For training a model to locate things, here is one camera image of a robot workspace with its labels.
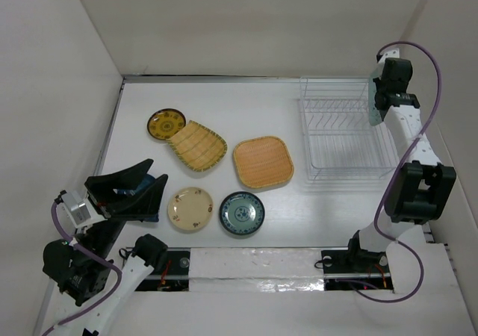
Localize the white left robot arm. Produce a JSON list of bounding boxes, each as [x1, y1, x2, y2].
[[43, 158, 168, 335]]

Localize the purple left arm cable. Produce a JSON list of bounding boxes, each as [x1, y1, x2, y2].
[[39, 199, 124, 336]]

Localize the white wire dish rack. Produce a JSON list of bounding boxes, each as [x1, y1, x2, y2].
[[299, 77, 398, 182]]

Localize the orange square woven tray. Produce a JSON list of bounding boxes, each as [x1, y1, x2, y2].
[[233, 136, 294, 190]]

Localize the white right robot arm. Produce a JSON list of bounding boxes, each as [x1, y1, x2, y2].
[[344, 55, 456, 272]]

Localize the blue white patterned bowl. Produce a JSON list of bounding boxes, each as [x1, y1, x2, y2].
[[219, 191, 266, 236]]

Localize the light blue divided plate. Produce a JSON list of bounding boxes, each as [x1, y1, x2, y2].
[[368, 69, 382, 126]]

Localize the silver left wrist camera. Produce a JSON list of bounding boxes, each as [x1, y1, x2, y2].
[[57, 190, 102, 228]]

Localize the dark blue plate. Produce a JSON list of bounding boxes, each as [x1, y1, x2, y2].
[[114, 174, 159, 223]]

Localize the green-rimmed bamboo tray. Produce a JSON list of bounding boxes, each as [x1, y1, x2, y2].
[[167, 120, 228, 172]]

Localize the cream floral round plate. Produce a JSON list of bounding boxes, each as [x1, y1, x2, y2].
[[167, 187, 214, 232]]

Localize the yellow brown round plate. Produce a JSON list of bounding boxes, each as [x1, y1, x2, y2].
[[146, 108, 187, 140]]

